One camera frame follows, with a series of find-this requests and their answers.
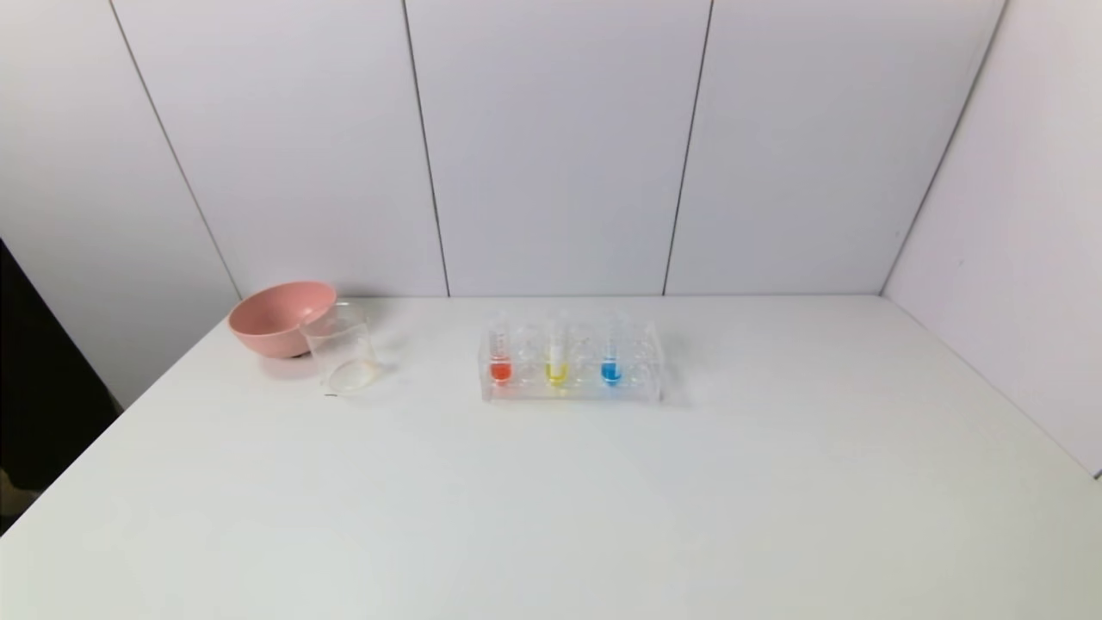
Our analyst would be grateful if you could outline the test tube with red pigment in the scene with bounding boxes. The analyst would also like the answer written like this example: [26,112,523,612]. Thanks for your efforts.
[488,314,515,386]

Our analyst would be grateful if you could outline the test tube with yellow pigment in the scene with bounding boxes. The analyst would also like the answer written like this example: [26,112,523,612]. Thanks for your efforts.
[546,314,571,388]

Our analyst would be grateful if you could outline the test tube with blue pigment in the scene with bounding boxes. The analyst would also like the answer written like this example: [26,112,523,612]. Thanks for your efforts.
[600,314,624,387]

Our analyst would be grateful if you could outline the clear acrylic test tube rack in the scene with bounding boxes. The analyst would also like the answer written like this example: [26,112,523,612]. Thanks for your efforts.
[479,317,666,406]

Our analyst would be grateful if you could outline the clear glass beaker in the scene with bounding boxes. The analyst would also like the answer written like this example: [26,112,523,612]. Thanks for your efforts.
[300,303,381,395]

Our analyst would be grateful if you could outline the pink bowl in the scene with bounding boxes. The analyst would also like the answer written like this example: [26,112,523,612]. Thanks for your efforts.
[228,281,338,359]

